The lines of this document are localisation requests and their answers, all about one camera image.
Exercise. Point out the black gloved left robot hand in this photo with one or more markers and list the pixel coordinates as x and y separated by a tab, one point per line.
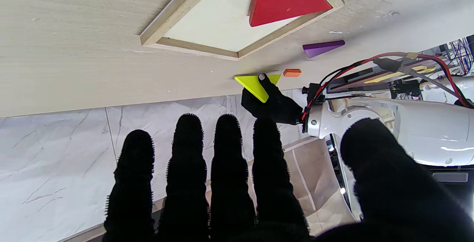
281	108

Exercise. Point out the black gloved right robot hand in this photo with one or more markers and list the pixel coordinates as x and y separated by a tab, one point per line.
229	197

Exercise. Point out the yellow large tangram triangle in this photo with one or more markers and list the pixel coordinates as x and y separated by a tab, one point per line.
251	84

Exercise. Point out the square wooden tangram tray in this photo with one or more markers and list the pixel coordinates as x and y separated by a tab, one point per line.
218	23

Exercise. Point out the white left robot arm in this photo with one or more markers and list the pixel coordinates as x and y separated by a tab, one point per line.
426	127

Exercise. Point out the orange tangram parallelogram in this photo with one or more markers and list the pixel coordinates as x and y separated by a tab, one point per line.
292	72

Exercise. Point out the purple tangram triangle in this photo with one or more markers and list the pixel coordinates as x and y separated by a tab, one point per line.
320	48

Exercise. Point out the marble print backdrop sheet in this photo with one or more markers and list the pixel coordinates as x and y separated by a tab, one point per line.
74	149

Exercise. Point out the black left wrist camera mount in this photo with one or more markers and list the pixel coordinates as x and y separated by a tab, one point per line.
314	93

